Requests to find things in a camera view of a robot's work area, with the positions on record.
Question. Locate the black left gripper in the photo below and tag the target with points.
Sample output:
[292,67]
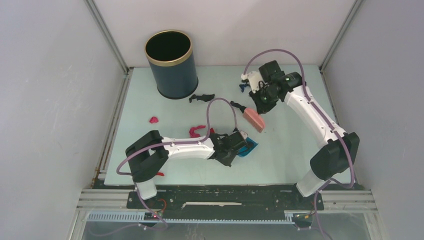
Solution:
[228,161]

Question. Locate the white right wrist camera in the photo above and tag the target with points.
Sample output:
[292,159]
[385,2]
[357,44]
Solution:
[253,78]

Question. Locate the blue plastic dustpan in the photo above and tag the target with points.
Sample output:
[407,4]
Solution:
[250,146]

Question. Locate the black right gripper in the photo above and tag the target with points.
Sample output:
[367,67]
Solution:
[262,108]

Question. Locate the long pink crumpled paper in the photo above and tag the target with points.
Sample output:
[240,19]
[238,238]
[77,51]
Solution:
[193,131]

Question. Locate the black crumpled paper strip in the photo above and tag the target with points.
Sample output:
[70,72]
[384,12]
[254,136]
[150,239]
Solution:
[203,97]

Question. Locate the dark blue paper scrap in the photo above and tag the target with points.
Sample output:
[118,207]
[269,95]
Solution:
[243,86]

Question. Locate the pink hand brush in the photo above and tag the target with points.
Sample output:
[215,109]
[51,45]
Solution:
[254,119]

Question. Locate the dark blue round trash bin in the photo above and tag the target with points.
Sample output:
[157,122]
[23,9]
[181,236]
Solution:
[170,55]

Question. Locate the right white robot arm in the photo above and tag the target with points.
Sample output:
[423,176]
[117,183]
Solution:
[337,148]

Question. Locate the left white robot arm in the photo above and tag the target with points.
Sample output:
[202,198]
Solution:
[149,154]

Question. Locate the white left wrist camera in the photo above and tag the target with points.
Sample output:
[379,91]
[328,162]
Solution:
[243,134]

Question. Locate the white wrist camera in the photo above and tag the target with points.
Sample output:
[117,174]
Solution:
[243,134]
[253,78]

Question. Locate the small pink paper ball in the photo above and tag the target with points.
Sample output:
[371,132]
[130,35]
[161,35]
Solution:
[153,120]

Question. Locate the long black paper scrap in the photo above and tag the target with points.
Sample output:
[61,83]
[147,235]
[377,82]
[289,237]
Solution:
[242,108]

